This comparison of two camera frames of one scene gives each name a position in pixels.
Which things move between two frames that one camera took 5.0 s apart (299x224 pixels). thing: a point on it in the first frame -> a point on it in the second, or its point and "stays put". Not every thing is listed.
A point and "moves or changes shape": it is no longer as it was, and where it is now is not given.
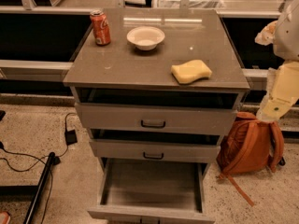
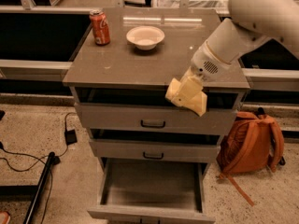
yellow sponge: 190,71 moves or changes shape
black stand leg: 31,189 stays put
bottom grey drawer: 151,191 stays put
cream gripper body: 288,36 -> 204,63
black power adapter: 70,137 stays put
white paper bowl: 146,37 stays put
